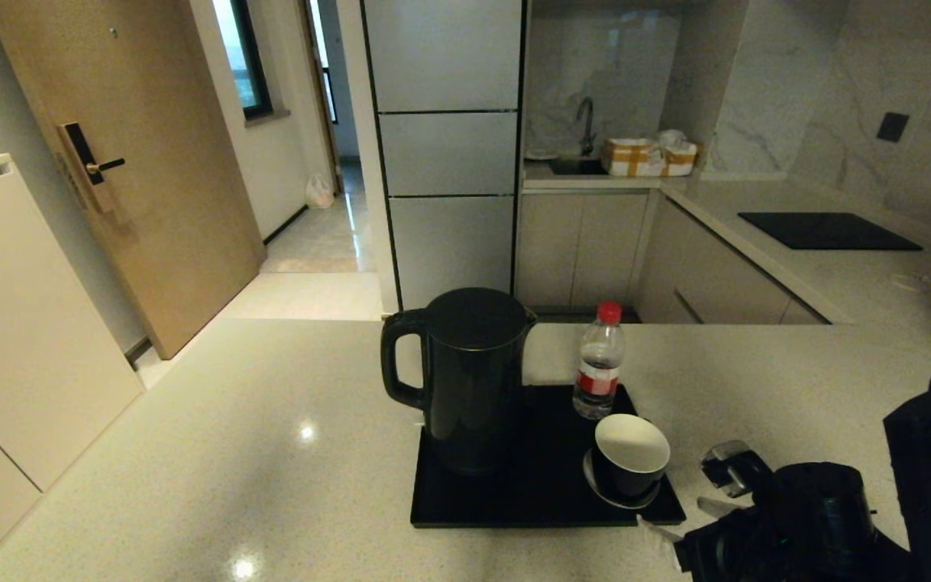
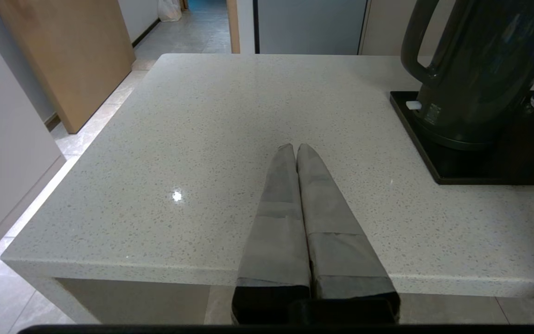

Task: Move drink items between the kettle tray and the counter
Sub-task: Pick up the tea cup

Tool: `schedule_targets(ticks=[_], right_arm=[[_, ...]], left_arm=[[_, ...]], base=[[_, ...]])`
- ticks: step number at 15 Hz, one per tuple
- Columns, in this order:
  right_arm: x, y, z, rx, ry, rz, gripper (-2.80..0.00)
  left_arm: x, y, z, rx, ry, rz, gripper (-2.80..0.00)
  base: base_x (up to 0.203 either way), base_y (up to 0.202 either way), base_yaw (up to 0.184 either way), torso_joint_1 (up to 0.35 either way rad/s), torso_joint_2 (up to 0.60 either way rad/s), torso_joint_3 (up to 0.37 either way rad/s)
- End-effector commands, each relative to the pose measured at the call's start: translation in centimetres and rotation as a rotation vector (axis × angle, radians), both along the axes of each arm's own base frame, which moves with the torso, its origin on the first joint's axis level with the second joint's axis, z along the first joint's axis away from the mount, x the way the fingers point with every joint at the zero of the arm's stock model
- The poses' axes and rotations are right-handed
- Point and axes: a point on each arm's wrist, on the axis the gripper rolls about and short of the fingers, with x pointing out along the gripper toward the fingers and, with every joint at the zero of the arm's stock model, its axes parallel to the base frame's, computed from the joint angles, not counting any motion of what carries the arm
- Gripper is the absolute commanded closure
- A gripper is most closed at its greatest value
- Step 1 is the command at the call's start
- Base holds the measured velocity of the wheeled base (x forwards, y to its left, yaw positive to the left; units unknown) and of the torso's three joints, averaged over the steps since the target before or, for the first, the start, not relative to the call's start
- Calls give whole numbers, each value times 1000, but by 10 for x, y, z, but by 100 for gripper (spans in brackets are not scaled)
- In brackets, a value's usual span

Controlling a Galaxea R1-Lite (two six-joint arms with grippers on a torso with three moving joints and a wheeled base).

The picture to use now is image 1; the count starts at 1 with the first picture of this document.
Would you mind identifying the black mug white inside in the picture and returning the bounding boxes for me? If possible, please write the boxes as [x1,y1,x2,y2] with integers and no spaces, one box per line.
[592,414,671,499]

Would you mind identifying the clear bottle red cap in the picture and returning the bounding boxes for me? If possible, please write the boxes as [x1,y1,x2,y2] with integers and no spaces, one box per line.
[572,302,626,420]

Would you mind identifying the black electric kettle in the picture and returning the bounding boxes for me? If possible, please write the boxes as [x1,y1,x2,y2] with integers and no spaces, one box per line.
[380,288,537,476]

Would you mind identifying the white round saucer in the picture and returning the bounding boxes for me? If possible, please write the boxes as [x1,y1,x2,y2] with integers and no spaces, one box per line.
[583,449,663,510]

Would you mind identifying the black rectangular tray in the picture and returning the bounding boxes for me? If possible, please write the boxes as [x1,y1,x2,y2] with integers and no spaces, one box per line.
[410,384,686,529]

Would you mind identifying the beige counter side cabinets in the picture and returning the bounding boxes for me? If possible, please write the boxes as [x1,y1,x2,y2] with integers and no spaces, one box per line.
[635,194,830,326]

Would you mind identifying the black induction cooktop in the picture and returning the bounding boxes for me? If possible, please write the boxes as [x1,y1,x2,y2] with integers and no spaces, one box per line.
[738,212,924,251]

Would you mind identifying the beige under-sink cabinets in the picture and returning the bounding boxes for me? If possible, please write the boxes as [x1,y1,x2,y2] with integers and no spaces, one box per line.
[514,191,651,312]

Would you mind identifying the small cardboard box white bag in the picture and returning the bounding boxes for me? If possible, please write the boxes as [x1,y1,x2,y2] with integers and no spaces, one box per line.
[658,129,699,177]

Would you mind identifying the yellow white box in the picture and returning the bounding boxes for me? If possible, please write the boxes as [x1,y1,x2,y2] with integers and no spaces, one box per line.
[601,137,664,177]

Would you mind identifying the kitchen sink basin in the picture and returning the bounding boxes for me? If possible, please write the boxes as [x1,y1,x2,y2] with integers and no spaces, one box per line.
[548,155,608,176]

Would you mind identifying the dark kitchen faucet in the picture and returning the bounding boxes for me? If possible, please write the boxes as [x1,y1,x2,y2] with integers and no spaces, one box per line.
[575,97,597,157]

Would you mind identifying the tall grey panel cabinet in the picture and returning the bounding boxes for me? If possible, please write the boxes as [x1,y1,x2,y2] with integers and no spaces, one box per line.
[360,0,527,318]

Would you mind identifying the light wooden door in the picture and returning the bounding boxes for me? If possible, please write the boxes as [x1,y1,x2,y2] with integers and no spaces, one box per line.
[0,0,266,361]

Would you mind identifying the dark framed window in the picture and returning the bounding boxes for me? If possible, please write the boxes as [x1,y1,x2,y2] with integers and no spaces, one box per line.
[213,0,274,122]

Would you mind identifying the white storage cabinet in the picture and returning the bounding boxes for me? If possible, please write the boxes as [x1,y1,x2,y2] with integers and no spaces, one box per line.
[0,154,145,582]

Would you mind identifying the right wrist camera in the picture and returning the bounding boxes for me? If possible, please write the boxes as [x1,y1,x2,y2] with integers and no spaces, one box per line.
[700,441,775,498]

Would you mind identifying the black wall socket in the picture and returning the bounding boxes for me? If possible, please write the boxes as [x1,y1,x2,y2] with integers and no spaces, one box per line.
[876,112,911,144]

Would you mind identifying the black gold door lock handle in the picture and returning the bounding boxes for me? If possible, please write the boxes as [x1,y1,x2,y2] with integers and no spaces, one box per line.
[57,122,125,215]

